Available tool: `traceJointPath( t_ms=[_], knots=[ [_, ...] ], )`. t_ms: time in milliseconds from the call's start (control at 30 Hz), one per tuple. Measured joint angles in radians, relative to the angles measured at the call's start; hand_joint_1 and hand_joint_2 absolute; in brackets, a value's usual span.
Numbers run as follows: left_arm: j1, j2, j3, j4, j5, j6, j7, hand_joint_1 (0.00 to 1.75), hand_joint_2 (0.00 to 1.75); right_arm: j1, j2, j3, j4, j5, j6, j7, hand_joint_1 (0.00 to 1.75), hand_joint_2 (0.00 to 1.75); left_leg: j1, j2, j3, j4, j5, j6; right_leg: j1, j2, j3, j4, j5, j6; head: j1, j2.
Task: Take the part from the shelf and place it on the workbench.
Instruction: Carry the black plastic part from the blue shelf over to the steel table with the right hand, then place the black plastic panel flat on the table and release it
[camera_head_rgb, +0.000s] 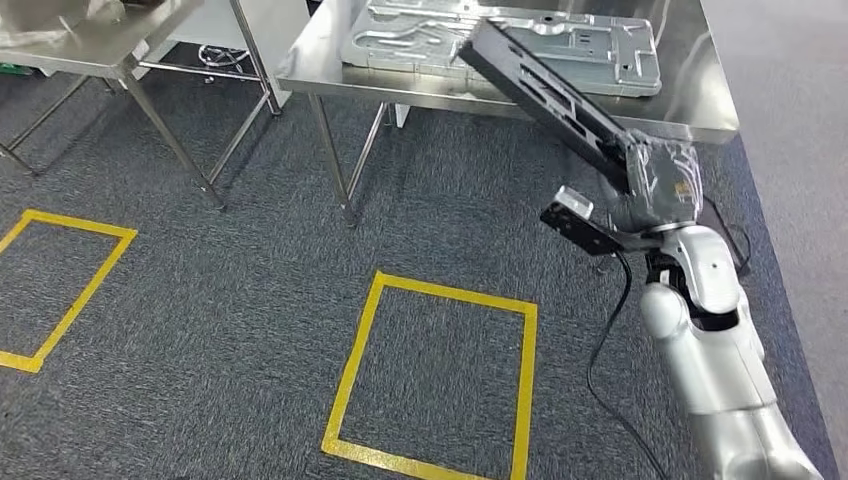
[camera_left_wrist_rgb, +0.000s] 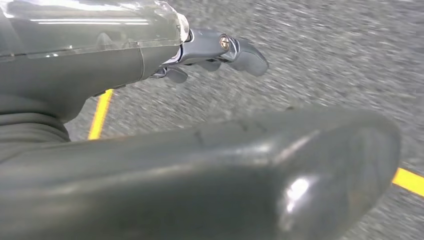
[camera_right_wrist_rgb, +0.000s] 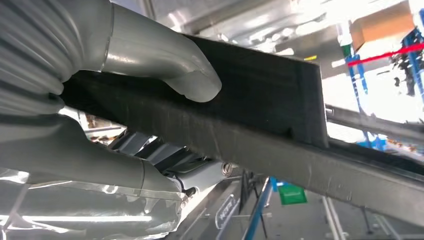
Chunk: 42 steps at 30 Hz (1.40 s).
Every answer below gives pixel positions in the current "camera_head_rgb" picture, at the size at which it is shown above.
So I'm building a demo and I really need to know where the white cabinet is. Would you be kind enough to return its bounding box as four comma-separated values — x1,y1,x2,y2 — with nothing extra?
139,0,313,111

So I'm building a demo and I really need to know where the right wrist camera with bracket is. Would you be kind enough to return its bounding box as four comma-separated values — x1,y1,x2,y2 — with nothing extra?
539,185,664,258

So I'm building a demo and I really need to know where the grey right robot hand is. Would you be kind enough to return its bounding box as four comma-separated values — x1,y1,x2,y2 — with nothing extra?
606,129,705,234

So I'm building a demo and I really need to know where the stainless steel workbench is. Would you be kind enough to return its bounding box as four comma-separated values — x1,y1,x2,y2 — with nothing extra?
274,0,741,230

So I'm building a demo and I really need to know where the silver metal fixture plate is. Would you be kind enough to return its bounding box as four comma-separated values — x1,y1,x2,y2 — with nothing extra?
341,0,664,99

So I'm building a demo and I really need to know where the stainless steel table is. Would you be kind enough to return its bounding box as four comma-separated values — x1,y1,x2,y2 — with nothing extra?
0,0,286,213

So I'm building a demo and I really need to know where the black plastic frame part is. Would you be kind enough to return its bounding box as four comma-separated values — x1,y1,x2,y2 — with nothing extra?
458,17,641,195

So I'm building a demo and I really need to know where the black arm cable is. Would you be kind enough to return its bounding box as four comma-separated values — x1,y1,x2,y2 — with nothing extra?
586,250,672,480

